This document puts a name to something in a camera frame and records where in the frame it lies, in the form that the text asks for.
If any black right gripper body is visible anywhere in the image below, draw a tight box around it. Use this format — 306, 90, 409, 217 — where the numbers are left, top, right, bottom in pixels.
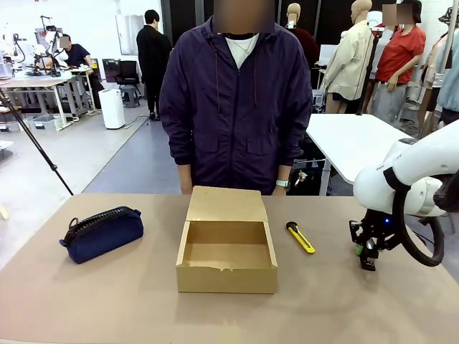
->
358, 207, 402, 250

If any brown cardboard box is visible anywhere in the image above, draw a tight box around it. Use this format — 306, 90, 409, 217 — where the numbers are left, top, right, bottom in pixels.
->
174, 185, 279, 295

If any navy zip pencil case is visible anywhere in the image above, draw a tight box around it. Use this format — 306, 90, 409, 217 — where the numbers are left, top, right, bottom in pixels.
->
59, 205, 145, 265

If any person's left forearm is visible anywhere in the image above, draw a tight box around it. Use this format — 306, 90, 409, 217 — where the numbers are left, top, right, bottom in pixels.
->
275, 164, 293, 182

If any person's right forearm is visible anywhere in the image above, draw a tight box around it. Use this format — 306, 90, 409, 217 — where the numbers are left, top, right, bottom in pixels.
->
178, 163, 194, 195

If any yellow black utility knife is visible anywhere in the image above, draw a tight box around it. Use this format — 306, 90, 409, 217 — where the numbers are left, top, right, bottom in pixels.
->
285, 221, 316, 255

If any white table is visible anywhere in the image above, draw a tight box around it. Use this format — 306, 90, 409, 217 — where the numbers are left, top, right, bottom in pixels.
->
306, 113, 419, 196

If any mannequin with beige jacket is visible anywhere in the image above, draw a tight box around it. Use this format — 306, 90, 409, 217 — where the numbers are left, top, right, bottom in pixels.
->
320, 0, 376, 115

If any figure in red t-shirt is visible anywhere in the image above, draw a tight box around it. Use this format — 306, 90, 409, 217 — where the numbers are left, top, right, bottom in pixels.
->
361, 0, 427, 123

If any person in purple jacket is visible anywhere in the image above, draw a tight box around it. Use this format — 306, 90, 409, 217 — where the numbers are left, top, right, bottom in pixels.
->
159, 16, 313, 196

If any mannequin with dark red top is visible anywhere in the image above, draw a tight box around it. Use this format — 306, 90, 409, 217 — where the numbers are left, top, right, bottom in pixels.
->
286, 2, 320, 69

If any grey stool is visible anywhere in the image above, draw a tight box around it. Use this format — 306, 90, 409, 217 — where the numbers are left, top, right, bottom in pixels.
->
120, 85, 141, 108

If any standing person in black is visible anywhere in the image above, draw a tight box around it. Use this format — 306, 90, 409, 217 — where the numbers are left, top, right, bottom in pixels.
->
136, 9, 173, 121

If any white air purifier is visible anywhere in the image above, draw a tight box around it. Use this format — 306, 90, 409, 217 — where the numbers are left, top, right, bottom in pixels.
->
98, 88, 126, 130

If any black office chair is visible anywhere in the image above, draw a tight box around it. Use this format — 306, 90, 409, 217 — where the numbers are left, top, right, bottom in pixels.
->
114, 59, 141, 87

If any black tripod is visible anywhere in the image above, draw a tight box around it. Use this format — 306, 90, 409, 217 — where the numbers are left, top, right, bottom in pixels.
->
0, 89, 75, 196

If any clear storage bin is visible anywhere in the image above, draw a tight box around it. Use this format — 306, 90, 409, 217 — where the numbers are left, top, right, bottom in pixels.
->
27, 113, 60, 132

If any seated person in dark shirt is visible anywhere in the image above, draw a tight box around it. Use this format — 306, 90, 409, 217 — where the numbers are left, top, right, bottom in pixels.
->
59, 34, 105, 108

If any grey work table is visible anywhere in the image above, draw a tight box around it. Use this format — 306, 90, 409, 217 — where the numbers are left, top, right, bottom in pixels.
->
0, 77, 78, 132

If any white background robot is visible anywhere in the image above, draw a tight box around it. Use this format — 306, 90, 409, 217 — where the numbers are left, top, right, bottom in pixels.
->
35, 15, 71, 78
0, 23, 26, 76

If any black right arm hose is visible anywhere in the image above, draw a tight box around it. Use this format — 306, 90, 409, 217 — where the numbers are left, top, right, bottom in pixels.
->
382, 166, 445, 268

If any grey wall panel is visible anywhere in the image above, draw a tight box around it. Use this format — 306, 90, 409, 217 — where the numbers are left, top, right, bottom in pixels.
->
115, 14, 145, 56

